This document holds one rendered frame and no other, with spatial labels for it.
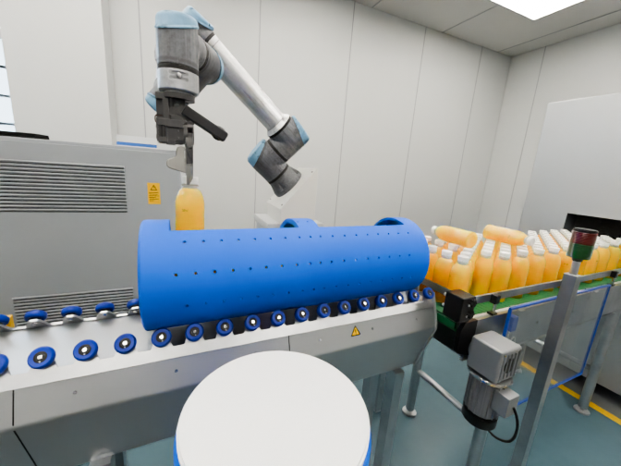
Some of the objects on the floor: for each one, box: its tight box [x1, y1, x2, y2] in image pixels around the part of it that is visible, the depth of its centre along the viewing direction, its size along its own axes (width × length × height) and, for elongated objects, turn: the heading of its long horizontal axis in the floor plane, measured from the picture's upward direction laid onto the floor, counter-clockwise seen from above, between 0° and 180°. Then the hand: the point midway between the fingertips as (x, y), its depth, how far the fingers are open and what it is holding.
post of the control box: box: [373, 373, 386, 413], centre depth 161 cm, size 4×4×100 cm
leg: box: [361, 374, 379, 429], centre depth 135 cm, size 6×6×63 cm
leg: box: [373, 368, 405, 466], centre depth 122 cm, size 6×6×63 cm
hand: (190, 179), depth 74 cm, fingers closed on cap, 4 cm apart
